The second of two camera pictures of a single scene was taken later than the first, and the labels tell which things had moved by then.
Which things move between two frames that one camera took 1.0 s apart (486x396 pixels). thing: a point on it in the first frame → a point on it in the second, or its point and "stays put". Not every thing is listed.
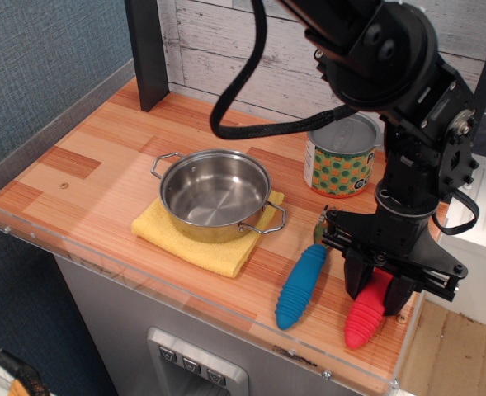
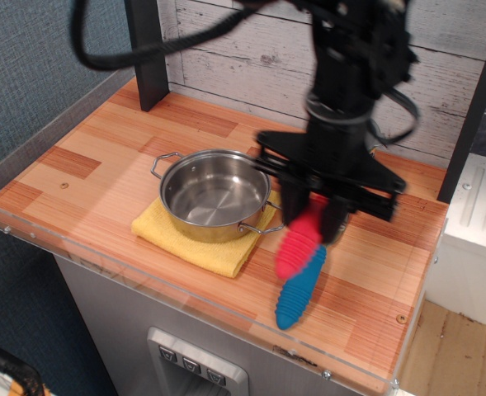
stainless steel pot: (212, 195) stays put
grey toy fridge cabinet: (119, 317) stays put
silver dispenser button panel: (181, 369) stays put
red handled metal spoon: (368, 308) → (303, 238)
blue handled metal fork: (302, 278) stays put
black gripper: (397, 238) → (332, 159)
